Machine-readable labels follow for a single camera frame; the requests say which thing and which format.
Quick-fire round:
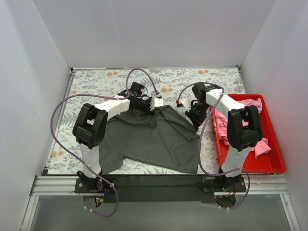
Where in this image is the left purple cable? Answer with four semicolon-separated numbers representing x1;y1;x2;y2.
50;68;119;218

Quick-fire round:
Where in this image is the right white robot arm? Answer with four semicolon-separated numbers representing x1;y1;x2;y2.
176;82;263;191

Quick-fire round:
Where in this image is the red plastic bin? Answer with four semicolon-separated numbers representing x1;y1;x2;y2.
212;94;286;173

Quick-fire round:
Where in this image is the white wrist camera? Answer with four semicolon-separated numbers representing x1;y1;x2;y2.
176;98;191;110
150;97;164;111

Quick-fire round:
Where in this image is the aluminium frame rail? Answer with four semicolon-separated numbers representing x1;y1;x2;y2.
20;175;84;231

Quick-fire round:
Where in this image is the pink t shirt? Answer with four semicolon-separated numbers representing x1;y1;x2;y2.
215;98;271;159

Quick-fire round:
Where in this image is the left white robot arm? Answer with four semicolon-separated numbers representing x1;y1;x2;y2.
73;82;157;193

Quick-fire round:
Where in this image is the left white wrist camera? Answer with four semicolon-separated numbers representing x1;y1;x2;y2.
150;97;164;111

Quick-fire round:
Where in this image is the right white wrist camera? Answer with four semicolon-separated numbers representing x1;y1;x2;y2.
176;98;191;110

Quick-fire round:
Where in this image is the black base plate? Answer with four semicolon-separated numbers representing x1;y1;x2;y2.
74;174;247;204

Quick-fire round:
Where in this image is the floral table mat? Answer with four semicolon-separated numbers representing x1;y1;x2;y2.
46;67;245;175

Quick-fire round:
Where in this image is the dark grey t shirt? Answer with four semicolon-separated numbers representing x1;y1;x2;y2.
99;105;199;174

